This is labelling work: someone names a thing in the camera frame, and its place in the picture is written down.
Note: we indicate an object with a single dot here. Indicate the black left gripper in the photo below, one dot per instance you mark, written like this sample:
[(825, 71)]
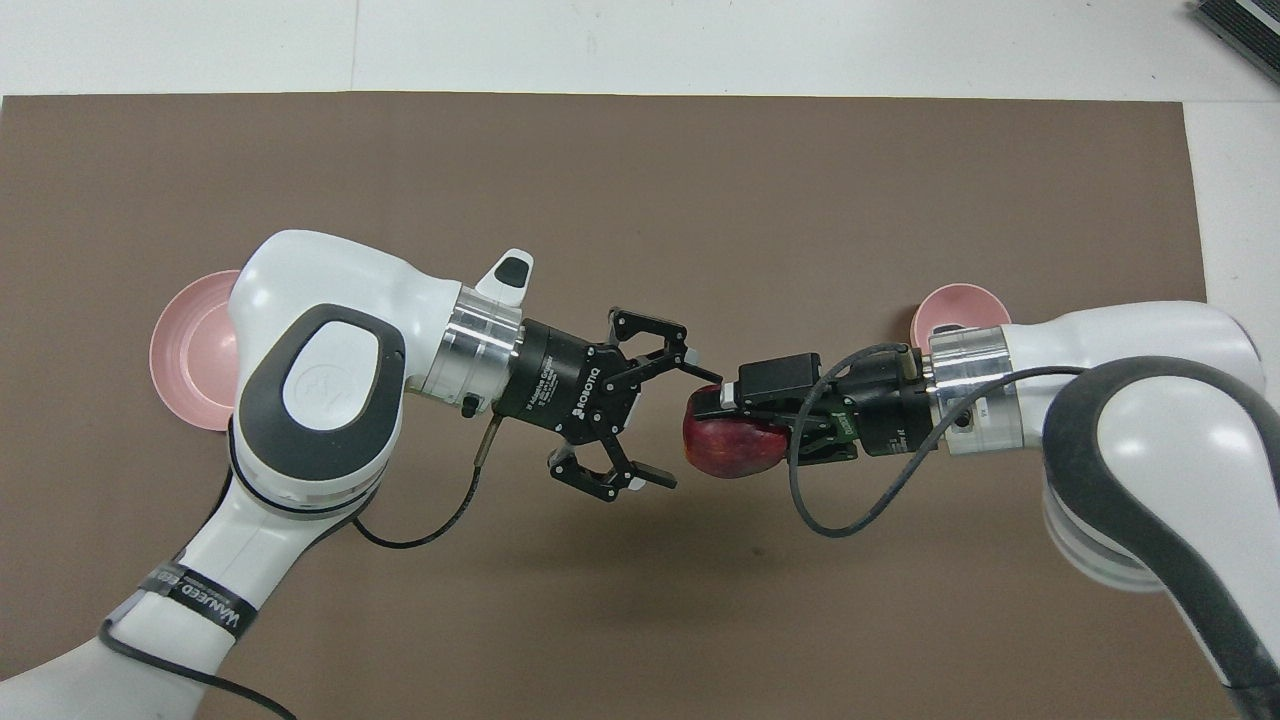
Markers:
[(560, 380)]

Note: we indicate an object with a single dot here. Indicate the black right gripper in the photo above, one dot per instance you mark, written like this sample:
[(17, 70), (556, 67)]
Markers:
[(895, 410)]

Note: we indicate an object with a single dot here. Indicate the red apple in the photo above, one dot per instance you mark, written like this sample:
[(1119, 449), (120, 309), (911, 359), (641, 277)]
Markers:
[(730, 448)]

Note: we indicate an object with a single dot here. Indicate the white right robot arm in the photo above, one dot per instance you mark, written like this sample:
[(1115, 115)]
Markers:
[(1150, 340)]

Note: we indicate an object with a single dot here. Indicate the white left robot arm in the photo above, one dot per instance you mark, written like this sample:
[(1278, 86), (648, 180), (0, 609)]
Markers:
[(320, 300)]

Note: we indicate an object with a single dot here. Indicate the pink bowl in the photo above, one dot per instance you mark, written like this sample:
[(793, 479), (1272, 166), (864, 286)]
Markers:
[(955, 305)]

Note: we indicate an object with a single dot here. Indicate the pink plate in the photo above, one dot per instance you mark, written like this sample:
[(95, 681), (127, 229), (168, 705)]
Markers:
[(195, 350)]

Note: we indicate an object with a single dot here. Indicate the brown table mat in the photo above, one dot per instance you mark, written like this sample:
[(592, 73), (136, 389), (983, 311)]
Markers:
[(700, 200)]

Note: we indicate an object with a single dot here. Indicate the grey ribbed device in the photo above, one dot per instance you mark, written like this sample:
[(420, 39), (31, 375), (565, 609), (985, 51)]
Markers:
[(1245, 30)]

